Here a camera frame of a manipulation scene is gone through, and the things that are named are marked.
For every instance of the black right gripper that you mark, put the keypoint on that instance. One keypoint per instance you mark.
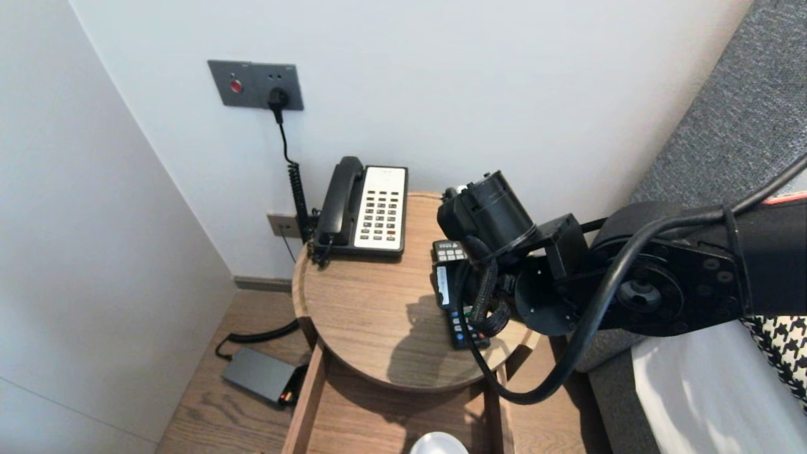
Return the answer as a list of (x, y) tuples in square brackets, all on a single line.
[(492, 211)]

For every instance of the black remote control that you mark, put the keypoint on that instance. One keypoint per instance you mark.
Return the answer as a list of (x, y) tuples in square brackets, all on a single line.
[(449, 251)]

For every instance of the white round lidded box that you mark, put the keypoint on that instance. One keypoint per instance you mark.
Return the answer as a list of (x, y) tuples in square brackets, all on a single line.
[(439, 444)]

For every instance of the curved front wooden drawer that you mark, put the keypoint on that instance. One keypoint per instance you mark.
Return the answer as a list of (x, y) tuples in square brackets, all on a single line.
[(378, 422)]

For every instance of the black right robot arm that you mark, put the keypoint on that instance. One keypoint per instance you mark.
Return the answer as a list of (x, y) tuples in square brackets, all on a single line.
[(681, 277)]

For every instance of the black and white desk telephone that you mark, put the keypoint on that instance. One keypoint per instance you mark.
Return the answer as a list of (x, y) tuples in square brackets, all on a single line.
[(381, 211)]

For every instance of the black telephone handset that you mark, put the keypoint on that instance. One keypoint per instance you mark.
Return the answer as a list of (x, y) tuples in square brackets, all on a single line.
[(340, 195)]

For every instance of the round wooden side table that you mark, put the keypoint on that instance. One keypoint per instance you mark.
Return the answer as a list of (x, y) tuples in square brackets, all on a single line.
[(365, 302)]

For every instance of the grey upholstered headboard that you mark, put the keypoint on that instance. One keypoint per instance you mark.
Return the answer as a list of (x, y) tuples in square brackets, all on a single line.
[(712, 126)]

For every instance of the black power plug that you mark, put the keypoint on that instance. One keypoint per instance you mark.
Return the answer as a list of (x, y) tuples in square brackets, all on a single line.
[(278, 99)]

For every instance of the grey skirting board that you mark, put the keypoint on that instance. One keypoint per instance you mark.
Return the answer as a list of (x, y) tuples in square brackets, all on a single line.
[(261, 285)]

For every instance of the grey power adapter brick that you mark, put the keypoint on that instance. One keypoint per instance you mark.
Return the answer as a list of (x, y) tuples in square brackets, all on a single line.
[(258, 375)]

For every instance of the black white houndstooth pillow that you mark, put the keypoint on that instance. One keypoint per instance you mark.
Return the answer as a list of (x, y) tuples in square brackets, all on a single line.
[(785, 353)]

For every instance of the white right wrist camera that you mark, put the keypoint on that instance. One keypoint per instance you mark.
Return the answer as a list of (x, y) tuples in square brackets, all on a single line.
[(442, 287)]

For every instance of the beige wall phone socket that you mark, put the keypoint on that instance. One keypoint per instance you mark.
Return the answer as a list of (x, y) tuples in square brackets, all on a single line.
[(280, 226)]

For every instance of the grey fabric bed frame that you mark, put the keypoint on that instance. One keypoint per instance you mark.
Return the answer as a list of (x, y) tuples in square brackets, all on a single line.
[(621, 416)]

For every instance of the grey wall power socket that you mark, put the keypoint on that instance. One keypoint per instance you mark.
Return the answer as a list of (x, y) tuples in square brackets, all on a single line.
[(287, 77)]

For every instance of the grey switch plate red button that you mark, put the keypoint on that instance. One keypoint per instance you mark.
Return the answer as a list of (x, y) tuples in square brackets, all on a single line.
[(230, 83)]

